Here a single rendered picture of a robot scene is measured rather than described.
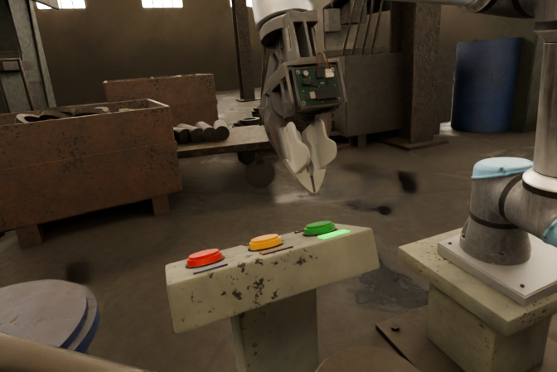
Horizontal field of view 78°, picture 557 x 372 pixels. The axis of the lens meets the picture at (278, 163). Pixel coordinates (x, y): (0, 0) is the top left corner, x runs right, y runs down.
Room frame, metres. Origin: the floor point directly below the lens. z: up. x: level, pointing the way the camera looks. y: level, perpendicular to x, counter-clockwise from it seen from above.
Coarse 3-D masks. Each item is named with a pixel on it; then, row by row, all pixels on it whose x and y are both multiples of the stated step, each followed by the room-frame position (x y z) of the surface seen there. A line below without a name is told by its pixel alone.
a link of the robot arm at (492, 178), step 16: (496, 160) 0.76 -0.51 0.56; (512, 160) 0.74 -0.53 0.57; (528, 160) 0.73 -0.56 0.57; (480, 176) 0.73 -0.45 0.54; (496, 176) 0.70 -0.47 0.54; (512, 176) 0.68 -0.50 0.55; (480, 192) 0.73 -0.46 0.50; (496, 192) 0.69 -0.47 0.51; (480, 208) 0.73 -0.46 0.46; (496, 208) 0.68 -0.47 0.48
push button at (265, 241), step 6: (270, 234) 0.39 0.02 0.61; (276, 234) 0.38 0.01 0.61; (252, 240) 0.37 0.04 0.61; (258, 240) 0.37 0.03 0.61; (264, 240) 0.36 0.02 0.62; (270, 240) 0.37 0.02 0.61; (276, 240) 0.37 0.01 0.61; (252, 246) 0.37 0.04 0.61; (258, 246) 0.36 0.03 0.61; (264, 246) 0.36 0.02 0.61; (270, 246) 0.36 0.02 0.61
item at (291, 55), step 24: (264, 24) 0.45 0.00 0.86; (288, 24) 0.42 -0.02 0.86; (312, 24) 0.43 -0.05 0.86; (288, 48) 0.42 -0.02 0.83; (312, 48) 0.43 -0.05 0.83; (288, 72) 0.41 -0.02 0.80; (312, 72) 0.40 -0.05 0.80; (336, 72) 0.41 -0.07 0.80; (288, 96) 0.41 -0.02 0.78; (312, 96) 0.39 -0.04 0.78; (336, 96) 0.40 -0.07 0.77; (288, 120) 0.44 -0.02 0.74
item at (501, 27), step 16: (496, 16) 3.57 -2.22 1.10; (496, 32) 3.55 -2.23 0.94; (512, 32) 3.40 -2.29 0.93; (528, 32) 3.26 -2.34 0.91; (528, 48) 3.25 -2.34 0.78; (528, 64) 3.23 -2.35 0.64; (528, 80) 3.21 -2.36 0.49; (528, 96) 3.20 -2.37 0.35; (528, 112) 3.20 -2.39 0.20; (512, 128) 3.29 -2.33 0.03; (528, 128) 3.22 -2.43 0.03
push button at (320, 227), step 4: (312, 224) 0.41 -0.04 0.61; (316, 224) 0.41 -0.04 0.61; (320, 224) 0.40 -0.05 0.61; (324, 224) 0.40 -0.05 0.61; (328, 224) 0.40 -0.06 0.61; (332, 224) 0.40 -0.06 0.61; (304, 228) 0.41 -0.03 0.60; (308, 228) 0.40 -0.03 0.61; (312, 228) 0.39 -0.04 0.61; (316, 228) 0.39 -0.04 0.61; (320, 228) 0.39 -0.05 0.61; (324, 228) 0.39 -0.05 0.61; (328, 228) 0.39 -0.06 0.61; (332, 228) 0.39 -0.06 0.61; (304, 232) 0.40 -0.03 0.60; (308, 232) 0.39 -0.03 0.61; (312, 232) 0.39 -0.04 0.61; (316, 232) 0.39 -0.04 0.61; (320, 232) 0.39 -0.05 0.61; (324, 232) 0.39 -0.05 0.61
